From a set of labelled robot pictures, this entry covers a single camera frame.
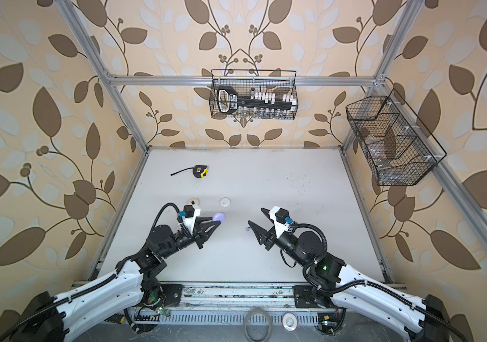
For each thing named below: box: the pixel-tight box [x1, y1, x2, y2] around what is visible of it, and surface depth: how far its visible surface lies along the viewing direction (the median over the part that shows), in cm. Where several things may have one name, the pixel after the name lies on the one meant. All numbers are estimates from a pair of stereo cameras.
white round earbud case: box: [219, 196, 232, 209], surface depth 100 cm
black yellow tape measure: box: [170, 164, 209, 179], surface depth 110 cm
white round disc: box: [281, 312, 298, 333], surface depth 70 cm
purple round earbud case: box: [212, 212, 226, 224], surface depth 74 cm
